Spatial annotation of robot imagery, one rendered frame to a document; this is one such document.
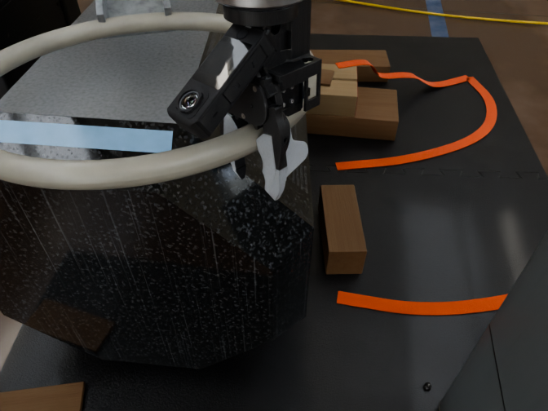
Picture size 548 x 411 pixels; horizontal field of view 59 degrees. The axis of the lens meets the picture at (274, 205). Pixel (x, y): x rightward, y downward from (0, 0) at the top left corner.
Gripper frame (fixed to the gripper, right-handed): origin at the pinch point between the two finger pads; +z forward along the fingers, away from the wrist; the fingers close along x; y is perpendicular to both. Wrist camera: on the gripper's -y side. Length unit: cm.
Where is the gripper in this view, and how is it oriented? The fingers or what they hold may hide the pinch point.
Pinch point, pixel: (253, 182)
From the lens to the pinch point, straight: 56.7
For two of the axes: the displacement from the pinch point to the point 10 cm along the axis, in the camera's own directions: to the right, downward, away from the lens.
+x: -6.9, -4.4, 5.7
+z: 0.2, 7.8, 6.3
